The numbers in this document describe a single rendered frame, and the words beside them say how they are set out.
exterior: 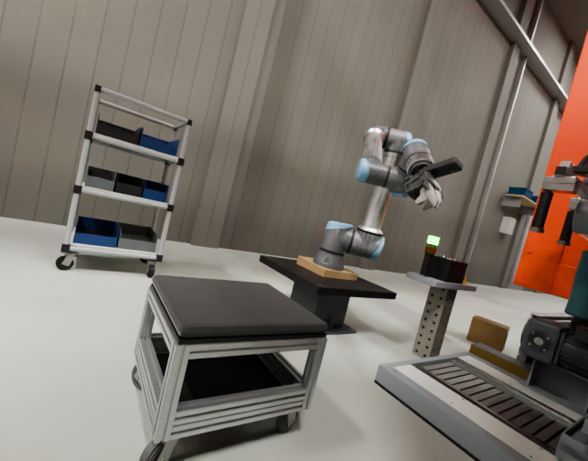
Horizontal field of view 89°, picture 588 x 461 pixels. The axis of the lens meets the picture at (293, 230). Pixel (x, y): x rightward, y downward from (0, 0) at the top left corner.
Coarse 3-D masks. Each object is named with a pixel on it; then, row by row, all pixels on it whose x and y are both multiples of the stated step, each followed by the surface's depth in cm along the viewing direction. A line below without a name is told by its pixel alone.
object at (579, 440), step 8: (584, 416) 104; (576, 424) 97; (568, 432) 92; (576, 432) 96; (560, 440) 89; (568, 440) 88; (576, 440) 87; (584, 440) 92; (560, 448) 89; (568, 448) 88; (576, 448) 86; (584, 448) 85; (560, 456) 89; (568, 456) 87; (576, 456) 86; (584, 456) 85
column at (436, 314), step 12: (432, 288) 167; (444, 288) 161; (432, 300) 166; (444, 300) 160; (432, 312) 165; (444, 312) 162; (420, 324) 169; (432, 324) 164; (444, 324) 168; (420, 336) 168; (432, 336) 163; (420, 348) 167; (432, 348) 162
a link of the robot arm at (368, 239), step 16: (384, 144) 164; (400, 144) 161; (384, 160) 166; (400, 160) 164; (384, 192) 167; (368, 208) 172; (384, 208) 169; (368, 224) 171; (368, 240) 170; (384, 240) 173; (368, 256) 173
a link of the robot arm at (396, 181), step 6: (396, 168) 117; (390, 174) 116; (396, 174) 116; (402, 174) 114; (390, 180) 117; (396, 180) 116; (402, 180) 115; (390, 186) 118; (396, 186) 117; (402, 186) 117; (390, 192) 122; (396, 192) 120; (402, 192) 118
